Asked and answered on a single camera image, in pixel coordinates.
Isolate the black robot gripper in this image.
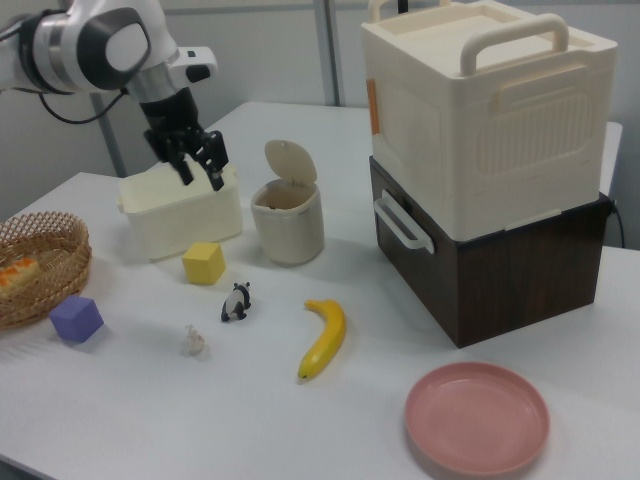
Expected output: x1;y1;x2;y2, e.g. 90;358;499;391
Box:
138;88;232;193

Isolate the cream trash can with lid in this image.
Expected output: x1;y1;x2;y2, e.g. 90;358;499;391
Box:
249;139;326;267

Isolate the cream open plastic bin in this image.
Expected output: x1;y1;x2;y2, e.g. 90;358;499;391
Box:
115;160;245;263

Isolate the yellow foam cube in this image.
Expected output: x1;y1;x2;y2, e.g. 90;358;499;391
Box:
180;241;228;287

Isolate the grey metal pole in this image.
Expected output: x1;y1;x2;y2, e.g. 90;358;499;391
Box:
91;92;127;177

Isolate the small panda figurine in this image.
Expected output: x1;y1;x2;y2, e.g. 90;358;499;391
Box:
218;280;253;323

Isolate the woven wicker basket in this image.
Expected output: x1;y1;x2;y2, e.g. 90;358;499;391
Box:
0;210;93;331

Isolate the crumpled paper ball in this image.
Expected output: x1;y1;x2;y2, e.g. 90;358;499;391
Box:
180;323;208;358

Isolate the purple foam cube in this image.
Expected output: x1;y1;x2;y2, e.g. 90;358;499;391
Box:
48;294;106;347

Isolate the toy bread with orange stripes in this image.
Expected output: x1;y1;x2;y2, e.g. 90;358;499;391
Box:
0;257;41;301

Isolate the yellow toy banana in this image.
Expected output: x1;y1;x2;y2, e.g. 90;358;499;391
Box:
297;297;348;387

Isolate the dark brown wooden drawer box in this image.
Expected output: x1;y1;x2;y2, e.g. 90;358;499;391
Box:
368;154;616;350

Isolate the pink plastic plate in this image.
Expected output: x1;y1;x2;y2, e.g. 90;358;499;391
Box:
404;362;552;477

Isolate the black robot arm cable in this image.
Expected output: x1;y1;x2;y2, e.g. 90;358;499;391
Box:
37;85;132;125

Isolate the white drawer handle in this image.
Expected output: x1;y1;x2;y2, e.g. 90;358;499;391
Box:
373;188;436;254

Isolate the cream storage box with handle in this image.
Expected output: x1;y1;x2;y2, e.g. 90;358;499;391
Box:
360;0;620;252

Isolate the black power cable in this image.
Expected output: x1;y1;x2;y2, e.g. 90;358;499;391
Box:
608;196;627;248

